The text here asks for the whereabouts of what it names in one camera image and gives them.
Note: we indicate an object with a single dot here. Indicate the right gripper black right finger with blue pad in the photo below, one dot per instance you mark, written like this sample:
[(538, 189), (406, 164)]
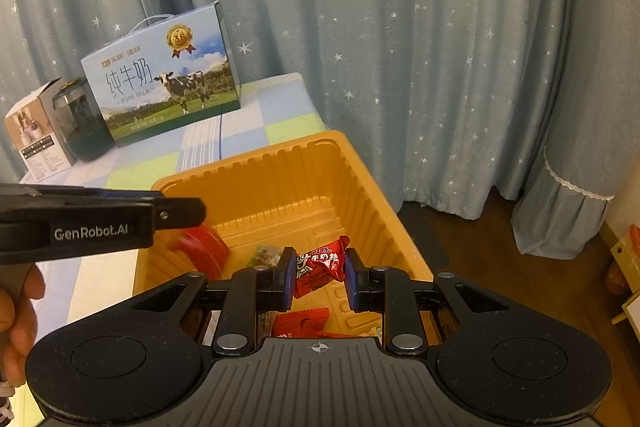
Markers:
[(389, 292)]

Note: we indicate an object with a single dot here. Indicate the checkered tablecloth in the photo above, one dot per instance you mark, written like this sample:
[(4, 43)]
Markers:
[(269, 109)]

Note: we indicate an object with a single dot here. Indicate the small red candy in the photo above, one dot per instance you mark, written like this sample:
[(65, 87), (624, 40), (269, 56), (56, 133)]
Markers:
[(321, 266)]

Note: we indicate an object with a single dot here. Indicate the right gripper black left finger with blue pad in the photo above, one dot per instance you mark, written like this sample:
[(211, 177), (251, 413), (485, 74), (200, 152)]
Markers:
[(250, 292)]

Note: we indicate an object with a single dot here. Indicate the small green brown candy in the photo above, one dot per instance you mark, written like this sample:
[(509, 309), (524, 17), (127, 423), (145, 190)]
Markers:
[(265, 256)]

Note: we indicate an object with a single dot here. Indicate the large red snack packet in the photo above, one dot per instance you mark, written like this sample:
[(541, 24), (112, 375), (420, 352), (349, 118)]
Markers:
[(204, 248)]

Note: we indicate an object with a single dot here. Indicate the person's left hand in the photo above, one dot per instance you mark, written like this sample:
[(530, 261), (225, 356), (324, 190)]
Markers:
[(19, 322)]

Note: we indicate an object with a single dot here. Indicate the orange plastic tray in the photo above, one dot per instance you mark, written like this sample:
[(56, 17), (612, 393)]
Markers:
[(301, 194)]

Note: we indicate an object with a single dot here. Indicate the blue milk carton box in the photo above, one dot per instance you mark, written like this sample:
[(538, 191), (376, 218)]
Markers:
[(175, 72)]

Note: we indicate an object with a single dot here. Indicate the red snack packet in tray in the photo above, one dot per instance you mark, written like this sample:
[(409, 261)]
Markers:
[(305, 324)]

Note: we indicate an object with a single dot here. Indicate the beige white product box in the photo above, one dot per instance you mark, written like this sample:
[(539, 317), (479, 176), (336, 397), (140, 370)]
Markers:
[(35, 135)]

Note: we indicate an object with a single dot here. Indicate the blue star curtain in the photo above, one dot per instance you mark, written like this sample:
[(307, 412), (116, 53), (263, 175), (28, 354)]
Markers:
[(445, 100)]

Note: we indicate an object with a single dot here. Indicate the dark green glass jar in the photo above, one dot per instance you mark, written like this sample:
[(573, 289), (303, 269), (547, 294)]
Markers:
[(80, 120)]

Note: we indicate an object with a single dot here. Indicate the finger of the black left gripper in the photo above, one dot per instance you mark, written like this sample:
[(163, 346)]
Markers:
[(174, 213)]

